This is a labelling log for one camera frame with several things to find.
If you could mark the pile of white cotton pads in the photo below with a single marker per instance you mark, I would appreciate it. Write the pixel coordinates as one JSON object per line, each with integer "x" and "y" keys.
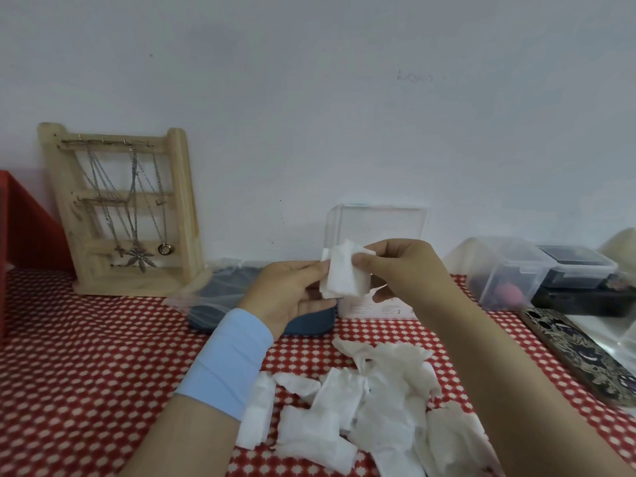
{"x": 377, "y": 407}

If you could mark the phone with patterned case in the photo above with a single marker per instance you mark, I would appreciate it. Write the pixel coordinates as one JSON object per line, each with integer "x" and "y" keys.
{"x": 576, "y": 350}

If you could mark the clear plastic bag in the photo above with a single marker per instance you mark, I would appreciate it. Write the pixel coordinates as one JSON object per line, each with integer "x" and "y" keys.
{"x": 194, "y": 298}

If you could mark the wooden jewelry stand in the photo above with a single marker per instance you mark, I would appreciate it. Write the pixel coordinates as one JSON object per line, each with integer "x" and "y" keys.
{"x": 186, "y": 208}

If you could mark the pink makeup sponge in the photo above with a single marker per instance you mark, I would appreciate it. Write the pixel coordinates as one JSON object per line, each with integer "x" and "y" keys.
{"x": 509, "y": 294}

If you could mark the clear container with black contents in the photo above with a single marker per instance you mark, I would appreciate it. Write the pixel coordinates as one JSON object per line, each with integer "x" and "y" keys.
{"x": 576, "y": 263}

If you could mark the beige plastic tub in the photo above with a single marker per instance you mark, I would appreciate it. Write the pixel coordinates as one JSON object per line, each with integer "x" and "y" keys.
{"x": 621, "y": 248}

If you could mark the clear cotton pad box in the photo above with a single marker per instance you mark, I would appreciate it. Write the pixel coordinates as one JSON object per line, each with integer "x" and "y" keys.
{"x": 382, "y": 225}

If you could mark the person's left forearm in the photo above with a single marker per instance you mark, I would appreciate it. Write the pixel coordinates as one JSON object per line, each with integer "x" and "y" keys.
{"x": 184, "y": 442}

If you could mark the person's left hand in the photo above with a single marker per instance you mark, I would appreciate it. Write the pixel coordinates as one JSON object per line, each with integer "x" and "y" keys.
{"x": 280, "y": 298}

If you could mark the dark blue pouch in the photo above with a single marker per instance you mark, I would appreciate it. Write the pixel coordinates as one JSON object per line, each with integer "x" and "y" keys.
{"x": 313, "y": 325}

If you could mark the person's right forearm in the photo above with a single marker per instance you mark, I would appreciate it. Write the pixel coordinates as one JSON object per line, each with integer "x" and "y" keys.
{"x": 521, "y": 392}

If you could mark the red checkered tablecloth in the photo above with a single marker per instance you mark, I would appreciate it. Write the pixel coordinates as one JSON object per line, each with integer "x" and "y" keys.
{"x": 99, "y": 372}

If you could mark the person's right hand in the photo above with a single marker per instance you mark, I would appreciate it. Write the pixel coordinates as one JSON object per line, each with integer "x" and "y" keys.
{"x": 417, "y": 273}

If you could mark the red framed mirror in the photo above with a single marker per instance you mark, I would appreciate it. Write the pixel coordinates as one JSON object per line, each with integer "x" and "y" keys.
{"x": 35, "y": 233}

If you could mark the clear lidded plastic container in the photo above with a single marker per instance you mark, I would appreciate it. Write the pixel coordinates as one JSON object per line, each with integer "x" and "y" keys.
{"x": 507, "y": 258}

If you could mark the light blue wristband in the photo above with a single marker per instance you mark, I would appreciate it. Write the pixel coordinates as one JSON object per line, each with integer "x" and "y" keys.
{"x": 226, "y": 365}

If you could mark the black tray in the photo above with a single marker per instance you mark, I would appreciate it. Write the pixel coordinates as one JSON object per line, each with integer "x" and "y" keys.
{"x": 581, "y": 300}

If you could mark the white cloth square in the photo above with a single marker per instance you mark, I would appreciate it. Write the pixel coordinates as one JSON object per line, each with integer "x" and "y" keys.
{"x": 343, "y": 278}

